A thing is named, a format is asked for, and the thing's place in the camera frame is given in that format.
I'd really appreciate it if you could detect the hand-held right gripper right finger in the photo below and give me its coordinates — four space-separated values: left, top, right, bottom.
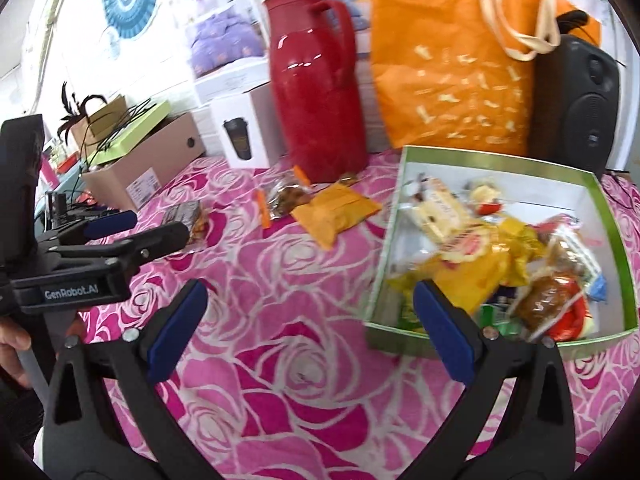
400 280 580 480

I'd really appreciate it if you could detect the small clear snack packet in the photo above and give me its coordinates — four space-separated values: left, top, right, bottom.
507 274 587 337

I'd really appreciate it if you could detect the purple bedding wall poster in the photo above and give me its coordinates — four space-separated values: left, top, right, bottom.
174 0 272 106

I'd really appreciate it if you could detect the white carton with cup picture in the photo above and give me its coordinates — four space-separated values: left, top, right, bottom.
208 82 287 169

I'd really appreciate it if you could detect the green cardboard box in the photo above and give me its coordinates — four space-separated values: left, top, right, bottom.
364 145 640 359

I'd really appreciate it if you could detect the pink-edged clear snack packet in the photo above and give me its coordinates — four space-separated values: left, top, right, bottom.
540 222 603 288

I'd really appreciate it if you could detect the yellow barcode snack packet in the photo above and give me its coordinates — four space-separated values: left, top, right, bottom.
289 181 385 252

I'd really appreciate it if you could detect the brown snack packet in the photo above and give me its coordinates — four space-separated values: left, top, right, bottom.
161 199 213 248

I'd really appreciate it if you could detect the red and white snack packet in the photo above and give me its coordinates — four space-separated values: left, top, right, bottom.
542 300 600 342

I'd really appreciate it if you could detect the person's left hand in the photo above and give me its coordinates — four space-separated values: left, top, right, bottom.
0 329 32 387

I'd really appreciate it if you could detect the clear biscuit packet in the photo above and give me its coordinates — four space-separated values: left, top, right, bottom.
404 174 476 246

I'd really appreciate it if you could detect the brown cardboard shoe box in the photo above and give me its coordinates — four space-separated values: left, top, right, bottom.
80 111 207 212

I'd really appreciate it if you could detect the yellow red-label snack packet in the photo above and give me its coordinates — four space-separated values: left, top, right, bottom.
387 217 546 313

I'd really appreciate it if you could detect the green and blue snack packet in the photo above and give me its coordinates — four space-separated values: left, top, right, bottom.
477 305 526 337

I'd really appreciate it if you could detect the red thermos jug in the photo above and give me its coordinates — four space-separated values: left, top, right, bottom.
263 0 372 184

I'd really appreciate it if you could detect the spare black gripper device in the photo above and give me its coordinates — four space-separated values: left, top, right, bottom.
45 191 109 219

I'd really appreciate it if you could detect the orange-edged clear snack packet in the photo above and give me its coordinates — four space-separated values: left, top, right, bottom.
256 166 315 230

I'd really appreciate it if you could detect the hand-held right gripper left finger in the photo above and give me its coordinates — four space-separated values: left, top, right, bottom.
42 279 210 480

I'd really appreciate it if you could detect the orange tote bag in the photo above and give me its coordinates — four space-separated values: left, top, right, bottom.
372 0 602 157

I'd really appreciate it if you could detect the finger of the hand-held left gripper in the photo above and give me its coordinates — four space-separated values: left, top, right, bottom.
37 222 191 281
59 210 139 244

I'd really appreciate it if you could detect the black feather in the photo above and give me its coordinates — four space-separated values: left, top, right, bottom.
57 82 107 137

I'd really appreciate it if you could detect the pink rose printed blanket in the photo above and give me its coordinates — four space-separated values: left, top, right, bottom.
30 152 640 480

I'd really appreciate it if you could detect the small pale snack packet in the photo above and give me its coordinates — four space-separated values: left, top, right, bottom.
465 179 502 206

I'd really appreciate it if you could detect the green box lid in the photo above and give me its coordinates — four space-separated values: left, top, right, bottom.
85 100 172 167

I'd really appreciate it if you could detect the black speaker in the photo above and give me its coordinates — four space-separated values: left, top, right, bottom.
529 35 621 177

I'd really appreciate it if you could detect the brown paper bag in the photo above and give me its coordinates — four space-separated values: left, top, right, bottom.
70 95 129 147

